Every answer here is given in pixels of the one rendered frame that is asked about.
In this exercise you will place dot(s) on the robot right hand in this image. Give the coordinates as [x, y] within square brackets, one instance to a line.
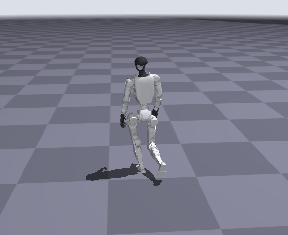
[155, 113]

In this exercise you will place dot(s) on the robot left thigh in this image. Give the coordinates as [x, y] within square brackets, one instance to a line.
[132, 125]

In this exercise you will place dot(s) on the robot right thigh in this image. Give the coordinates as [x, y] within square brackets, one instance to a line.
[151, 129]

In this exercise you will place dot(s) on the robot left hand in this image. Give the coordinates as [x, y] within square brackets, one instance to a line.
[122, 121]

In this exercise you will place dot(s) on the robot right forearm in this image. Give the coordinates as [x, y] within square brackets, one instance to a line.
[157, 103]

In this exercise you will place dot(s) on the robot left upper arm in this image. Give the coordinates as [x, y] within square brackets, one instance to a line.
[128, 84]

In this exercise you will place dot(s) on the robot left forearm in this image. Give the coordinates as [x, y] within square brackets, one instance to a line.
[124, 107]

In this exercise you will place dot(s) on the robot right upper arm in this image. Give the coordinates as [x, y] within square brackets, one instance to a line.
[158, 87]

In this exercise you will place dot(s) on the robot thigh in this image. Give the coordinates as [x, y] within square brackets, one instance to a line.
[151, 129]
[132, 125]

